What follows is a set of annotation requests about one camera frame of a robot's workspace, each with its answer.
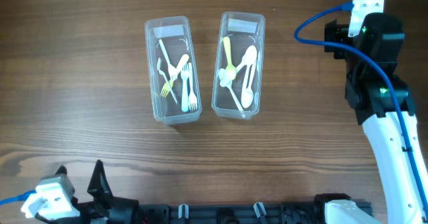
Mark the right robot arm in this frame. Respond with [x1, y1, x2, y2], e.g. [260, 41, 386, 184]
[324, 13, 427, 223]

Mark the right blue cable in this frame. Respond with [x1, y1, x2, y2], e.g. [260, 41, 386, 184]
[294, 1, 428, 218]

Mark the yellow plastic spoon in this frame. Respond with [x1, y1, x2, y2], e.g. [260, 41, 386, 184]
[223, 37, 237, 80]

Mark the left clear plastic container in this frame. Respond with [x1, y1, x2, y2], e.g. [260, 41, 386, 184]
[145, 16, 202, 125]

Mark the white fork diagonal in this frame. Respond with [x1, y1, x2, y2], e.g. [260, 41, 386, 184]
[188, 62, 197, 110]

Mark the clear plastic container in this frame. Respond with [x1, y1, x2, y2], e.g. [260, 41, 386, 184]
[211, 11, 265, 119]
[145, 16, 202, 125]

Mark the cream plastic fork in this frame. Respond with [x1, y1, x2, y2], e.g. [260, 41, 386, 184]
[160, 54, 189, 98]

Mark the white spoon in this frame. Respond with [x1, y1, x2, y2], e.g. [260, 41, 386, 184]
[218, 56, 251, 87]
[241, 62, 256, 108]
[218, 68, 243, 112]

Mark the small white fork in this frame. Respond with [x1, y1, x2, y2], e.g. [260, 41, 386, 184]
[181, 68, 189, 112]

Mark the right clear plastic container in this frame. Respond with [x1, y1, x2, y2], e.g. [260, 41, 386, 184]
[211, 11, 265, 119]

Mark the blue cable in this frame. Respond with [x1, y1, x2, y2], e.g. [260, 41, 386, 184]
[0, 189, 37, 207]
[294, 1, 428, 218]

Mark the bent white plastic fork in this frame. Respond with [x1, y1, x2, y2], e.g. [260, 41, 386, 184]
[156, 58, 178, 104]

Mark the white spoon vertical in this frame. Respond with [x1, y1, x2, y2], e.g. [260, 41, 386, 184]
[245, 45, 257, 66]

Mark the left blue cable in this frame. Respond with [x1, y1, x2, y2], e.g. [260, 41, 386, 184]
[0, 189, 37, 207]

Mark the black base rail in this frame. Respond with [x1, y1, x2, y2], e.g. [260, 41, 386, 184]
[140, 202, 326, 224]

